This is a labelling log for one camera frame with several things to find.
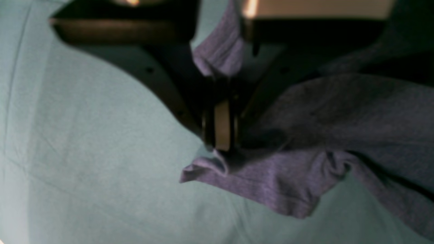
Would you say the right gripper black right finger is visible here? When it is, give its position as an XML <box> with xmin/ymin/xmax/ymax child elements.
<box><xmin>231</xmin><ymin>0</ymin><xmax>396</xmax><ymax>148</ymax></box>

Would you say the blue-grey heathered T-shirt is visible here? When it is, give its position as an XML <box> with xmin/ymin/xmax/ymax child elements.
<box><xmin>180</xmin><ymin>0</ymin><xmax>433</xmax><ymax>241</ymax></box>

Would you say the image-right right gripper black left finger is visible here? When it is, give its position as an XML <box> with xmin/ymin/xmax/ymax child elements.
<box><xmin>50</xmin><ymin>0</ymin><xmax>215</xmax><ymax>149</ymax></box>

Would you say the teal table cloth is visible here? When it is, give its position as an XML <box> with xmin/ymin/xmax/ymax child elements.
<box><xmin>1</xmin><ymin>0</ymin><xmax>430</xmax><ymax>244</ymax></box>

